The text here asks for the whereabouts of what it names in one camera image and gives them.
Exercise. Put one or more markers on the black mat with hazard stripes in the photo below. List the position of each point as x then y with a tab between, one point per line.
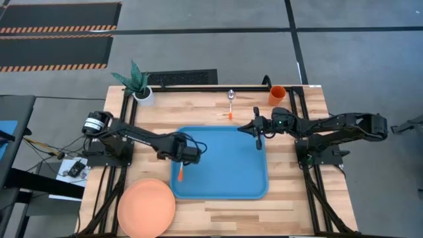
59	15
53	51

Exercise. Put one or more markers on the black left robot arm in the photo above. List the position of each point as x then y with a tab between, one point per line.
132	134

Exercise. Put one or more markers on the dark grey desk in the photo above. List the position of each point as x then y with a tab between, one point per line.
16	109

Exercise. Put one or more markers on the orange plastic cup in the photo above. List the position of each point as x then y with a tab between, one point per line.
276	96

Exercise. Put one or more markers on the blue plastic tray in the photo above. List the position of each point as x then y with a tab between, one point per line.
224	165

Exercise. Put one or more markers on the grey metal stand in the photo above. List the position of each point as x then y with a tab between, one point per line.
409	125

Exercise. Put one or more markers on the green snake plant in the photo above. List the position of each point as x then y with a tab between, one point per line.
135	77

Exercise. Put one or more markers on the white round plant pot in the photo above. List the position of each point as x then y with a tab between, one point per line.
149	100

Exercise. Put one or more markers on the salmon orange plate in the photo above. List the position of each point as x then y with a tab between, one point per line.
145	208

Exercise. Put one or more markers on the black aluminium table frame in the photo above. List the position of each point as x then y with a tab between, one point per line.
211	89

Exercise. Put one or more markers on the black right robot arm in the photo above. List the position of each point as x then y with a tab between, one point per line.
347	127

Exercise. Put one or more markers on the black floor grille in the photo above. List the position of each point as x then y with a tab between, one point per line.
181	77

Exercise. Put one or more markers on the white paper sheet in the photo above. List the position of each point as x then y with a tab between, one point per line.
62	172

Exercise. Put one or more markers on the blue desk pad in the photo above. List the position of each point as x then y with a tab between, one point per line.
10	125

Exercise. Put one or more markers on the black handheld controller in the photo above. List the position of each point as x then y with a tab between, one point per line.
76	168

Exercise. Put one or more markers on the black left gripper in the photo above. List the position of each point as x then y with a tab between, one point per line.
185	150

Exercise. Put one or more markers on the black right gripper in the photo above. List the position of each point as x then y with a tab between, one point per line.
282	122

